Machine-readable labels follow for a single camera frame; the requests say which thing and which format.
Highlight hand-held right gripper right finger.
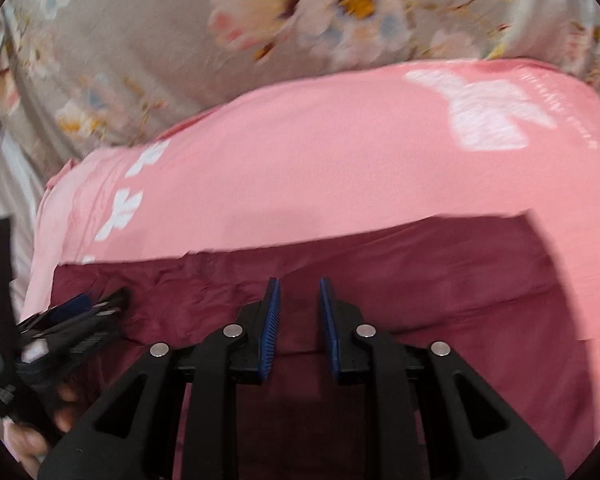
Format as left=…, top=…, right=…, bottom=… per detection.
left=319, top=276, right=566, bottom=480

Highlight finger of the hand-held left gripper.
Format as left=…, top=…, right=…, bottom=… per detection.
left=30, top=287, right=132, bottom=356
left=17, top=293, right=94, bottom=334

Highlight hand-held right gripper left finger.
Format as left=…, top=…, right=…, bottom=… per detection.
left=37, top=277, right=283, bottom=480

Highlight maroon puffer jacket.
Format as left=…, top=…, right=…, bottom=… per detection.
left=47, top=209, right=600, bottom=480

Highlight person's left hand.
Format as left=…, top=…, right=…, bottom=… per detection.
left=9, top=386, right=81, bottom=478

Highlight pale grey curtain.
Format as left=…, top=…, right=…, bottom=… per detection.
left=0, top=35, right=48, bottom=411

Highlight pink printed blanket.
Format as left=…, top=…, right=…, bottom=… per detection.
left=20, top=57, right=600, bottom=461

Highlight grey floral bed sheet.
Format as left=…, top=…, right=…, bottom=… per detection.
left=0, top=0, right=600, bottom=176

